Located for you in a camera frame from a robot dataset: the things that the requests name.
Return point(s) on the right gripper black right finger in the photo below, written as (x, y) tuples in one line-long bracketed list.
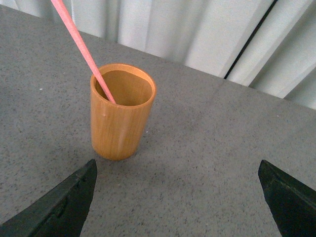
[(291, 202)]

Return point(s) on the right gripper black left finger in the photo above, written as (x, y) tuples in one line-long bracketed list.
[(61, 212)]

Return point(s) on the bamboo chopstick holder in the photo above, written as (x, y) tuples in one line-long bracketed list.
[(116, 128)]

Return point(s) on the pink chopstick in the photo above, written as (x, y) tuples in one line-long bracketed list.
[(68, 22)]

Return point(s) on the white pleated curtain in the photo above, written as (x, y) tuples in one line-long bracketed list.
[(268, 45)]

